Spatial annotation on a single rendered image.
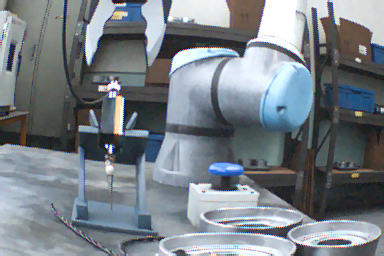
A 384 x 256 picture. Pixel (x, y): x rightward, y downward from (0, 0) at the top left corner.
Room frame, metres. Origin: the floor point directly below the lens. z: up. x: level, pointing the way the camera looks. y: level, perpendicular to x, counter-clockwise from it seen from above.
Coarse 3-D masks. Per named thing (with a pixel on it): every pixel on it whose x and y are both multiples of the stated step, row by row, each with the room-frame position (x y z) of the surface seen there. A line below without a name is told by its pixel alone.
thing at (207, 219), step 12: (204, 216) 0.49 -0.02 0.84; (216, 216) 0.51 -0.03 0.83; (228, 216) 0.52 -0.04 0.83; (240, 216) 0.53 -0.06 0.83; (252, 216) 0.53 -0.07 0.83; (264, 216) 0.53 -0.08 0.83; (276, 216) 0.52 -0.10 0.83; (288, 216) 0.51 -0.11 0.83; (300, 216) 0.47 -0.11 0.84; (204, 228) 0.46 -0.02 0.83; (216, 228) 0.44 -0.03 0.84; (228, 228) 0.44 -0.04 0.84; (240, 228) 0.43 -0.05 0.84; (252, 228) 0.43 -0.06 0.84; (264, 228) 0.43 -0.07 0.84; (276, 228) 0.43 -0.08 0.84; (288, 228) 0.44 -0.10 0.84
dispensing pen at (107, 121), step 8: (112, 88) 0.62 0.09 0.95; (112, 96) 0.62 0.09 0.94; (104, 104) 0.59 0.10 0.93; (112, 104) 0.59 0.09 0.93; (104, 112) 0.58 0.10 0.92; (112, 112) 0.58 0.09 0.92; (104, 120) 0.58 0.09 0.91; (112, 120) 0.58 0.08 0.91; (104, 128) 0.57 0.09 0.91; (112, 128) 0.57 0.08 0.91; (104, 136) 0.57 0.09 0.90; (112, 136) 0.57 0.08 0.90; (104, 144) 0.59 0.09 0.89; (112, 144) 0.58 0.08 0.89; (112, 152) 0.57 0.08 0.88; (112, 160) 0.57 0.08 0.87; (112, 168) 0.57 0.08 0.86; (112, 176) 0.56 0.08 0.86
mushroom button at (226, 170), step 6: (210, 168) 0.62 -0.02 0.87; (216, 168) 0.61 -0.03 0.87; (222, 168) 0.61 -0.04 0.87; (228, 168) 0.61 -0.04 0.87; (234, 168) 0.61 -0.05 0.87; (240, 168) 0.61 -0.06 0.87; (216, 174) 0.61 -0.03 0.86; (222, 174) 0.61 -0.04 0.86; (228, 174) 0.61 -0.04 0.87; (234, 174) 0.61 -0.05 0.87; (240, 174) 0.61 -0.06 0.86; (222, 180) 0.62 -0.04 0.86; (228, 180) 0.62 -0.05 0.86; (228, 186) 0.62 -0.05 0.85
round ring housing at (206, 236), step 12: (168, 240) 0.37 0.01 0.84; (180, 240) 0.39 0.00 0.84; (192, 240) 0.40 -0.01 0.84; (204, 240) 0.40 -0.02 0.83; (216, 240) 0.41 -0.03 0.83; (228, 240) 0.41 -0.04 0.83; (240, 240) 0.41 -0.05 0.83; (252, 240) 0.40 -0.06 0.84; (264, 240) 0.40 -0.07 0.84; (276, 240) 0.39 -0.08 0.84; (288, 240) 0.37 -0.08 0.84; (168, 252) 0.33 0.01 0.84; (204, 252) 0.38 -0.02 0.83; (216, 252) 0.38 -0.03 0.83; (228, 252) 0.38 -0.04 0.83; (240, 252) 0.38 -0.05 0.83; (264, 252) 0.38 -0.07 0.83; (276, 252) 0.37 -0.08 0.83; (288, 252) 0.36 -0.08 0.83
